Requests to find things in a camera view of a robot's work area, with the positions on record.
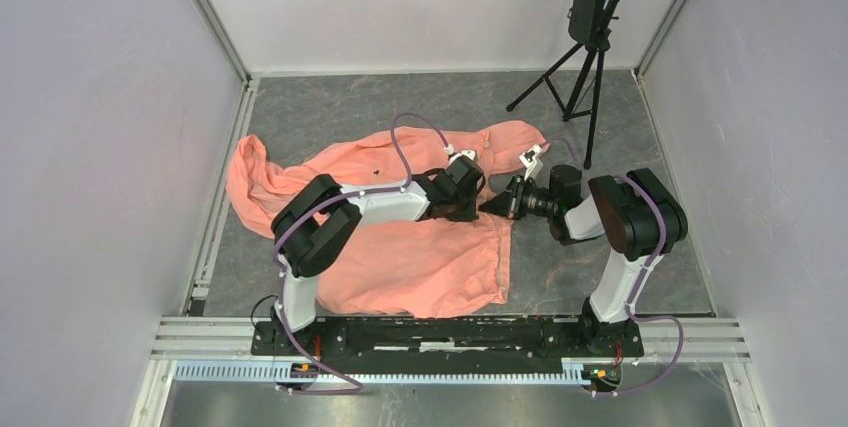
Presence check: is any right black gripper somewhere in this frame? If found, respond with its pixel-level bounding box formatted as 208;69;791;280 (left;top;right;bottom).
478;174;557;220

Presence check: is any salmon pink jacket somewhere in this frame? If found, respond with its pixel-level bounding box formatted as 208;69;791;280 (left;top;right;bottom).
226;121;546;318

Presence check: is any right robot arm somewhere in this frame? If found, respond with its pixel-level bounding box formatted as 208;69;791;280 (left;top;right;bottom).
480;165;688;355

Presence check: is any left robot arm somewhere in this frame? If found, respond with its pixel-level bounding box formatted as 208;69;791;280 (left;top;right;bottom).
271;152;485;355

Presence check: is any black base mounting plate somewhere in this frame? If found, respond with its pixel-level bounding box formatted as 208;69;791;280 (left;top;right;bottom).
251;315;645;375

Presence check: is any black music stand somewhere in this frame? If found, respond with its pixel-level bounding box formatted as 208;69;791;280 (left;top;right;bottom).
506;0;621;169

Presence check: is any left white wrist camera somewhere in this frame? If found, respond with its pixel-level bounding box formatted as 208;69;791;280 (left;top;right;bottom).
444;144;478;164

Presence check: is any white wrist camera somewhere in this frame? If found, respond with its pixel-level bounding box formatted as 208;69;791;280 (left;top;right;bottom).
519;144;544;183
444;144;478;164

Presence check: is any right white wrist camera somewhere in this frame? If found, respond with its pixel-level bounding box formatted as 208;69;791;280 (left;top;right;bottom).
519;144;544;183

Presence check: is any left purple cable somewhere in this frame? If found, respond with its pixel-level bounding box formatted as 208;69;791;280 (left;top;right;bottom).
271;112;456;396

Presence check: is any purple cable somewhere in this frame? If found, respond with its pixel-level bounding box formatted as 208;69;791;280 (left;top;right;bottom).
539;137;685;399
271;112;456;396

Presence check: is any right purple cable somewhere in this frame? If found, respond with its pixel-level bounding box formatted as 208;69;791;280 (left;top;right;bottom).
539;137;685;399

